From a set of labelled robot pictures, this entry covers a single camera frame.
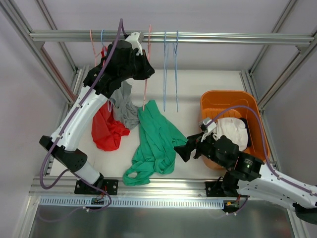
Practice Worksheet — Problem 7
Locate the blue hanger with white top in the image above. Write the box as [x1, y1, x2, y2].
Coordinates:
[163, 31, 169, 112]

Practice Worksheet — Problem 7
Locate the green tank top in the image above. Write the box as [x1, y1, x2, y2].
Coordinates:
[122, 100, 187, 186]

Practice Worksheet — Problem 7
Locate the pink hanger with green top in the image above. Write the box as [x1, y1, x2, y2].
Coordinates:
[142, 24, 152, 111]

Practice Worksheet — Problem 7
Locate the white tank top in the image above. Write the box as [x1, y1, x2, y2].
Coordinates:
[212, 118, 248, 151]

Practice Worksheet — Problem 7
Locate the blue hanger with black top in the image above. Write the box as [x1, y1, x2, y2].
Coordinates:
[173, 30, 179, 112]

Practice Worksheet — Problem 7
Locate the black tank top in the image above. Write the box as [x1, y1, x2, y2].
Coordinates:
[240, 118, 252, 147]

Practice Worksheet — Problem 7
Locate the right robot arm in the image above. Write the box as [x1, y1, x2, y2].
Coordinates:
[174, 133, 317, 224]

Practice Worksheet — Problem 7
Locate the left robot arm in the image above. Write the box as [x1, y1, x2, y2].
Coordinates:
[40, 37, 155, 194]

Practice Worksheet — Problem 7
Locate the pink hanger far left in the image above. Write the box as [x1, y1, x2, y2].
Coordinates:
[89, 29, 98, 66]

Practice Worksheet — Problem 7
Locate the grey tank top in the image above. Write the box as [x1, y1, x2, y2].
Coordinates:
[110, 81, 139, 130]

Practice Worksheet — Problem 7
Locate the blue hanger with grey top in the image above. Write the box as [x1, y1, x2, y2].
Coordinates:
[101, 29, 107, 55]

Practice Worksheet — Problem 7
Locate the red tank top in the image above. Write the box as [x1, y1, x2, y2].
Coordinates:
[91, 48, 131, 151]

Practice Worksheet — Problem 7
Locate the orange plastic basket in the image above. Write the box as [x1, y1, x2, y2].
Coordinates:
[200, 90, 270, 161]

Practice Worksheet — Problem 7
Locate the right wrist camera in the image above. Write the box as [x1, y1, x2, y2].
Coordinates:
[199, 118, 216, 142]

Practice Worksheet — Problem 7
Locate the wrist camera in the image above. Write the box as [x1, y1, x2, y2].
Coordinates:
[199, 118, 216, 142]
[125, 32, 144, 56]

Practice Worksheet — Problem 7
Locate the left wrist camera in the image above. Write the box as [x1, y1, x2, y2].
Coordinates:
[125, 32, 144, 56]

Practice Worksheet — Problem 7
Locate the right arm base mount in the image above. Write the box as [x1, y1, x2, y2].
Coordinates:
[205, 181, 225, 197]

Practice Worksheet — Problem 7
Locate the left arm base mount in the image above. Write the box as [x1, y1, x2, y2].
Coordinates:
[74, 179, 118, 195]

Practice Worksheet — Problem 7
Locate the aluminium hanging rail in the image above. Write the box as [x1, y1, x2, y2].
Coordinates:
[29, 30, 316, 47]

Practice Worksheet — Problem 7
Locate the slotted cable duct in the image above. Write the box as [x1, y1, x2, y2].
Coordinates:
[39, 196, 224, 209]

